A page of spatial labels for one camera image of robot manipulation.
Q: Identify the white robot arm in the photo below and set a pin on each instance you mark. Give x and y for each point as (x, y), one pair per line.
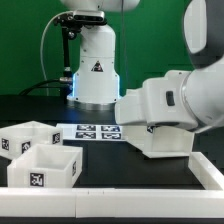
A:
(190, 100)

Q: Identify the white marker base plate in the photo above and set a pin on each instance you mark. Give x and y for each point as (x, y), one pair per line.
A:
(91, 132)

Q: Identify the white fence rail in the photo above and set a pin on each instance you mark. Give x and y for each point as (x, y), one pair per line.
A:
(205, 172)
(111, 203)

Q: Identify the white drawer box front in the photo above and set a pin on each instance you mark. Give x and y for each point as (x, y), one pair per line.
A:
(46, 166)

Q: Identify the white front fence rail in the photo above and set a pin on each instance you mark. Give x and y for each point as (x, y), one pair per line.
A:
(111, 203)

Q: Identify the white right fence rail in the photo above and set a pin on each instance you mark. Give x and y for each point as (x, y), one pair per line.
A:
(205, 172)

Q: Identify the white drawer box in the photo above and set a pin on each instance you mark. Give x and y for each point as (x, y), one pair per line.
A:
(16, 139)
(46, 166)

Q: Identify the white drawer cabinet frame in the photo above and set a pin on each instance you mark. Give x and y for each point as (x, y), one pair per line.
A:
(159, 142)

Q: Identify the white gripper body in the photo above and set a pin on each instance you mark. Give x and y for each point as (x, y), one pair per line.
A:
(159, 102)

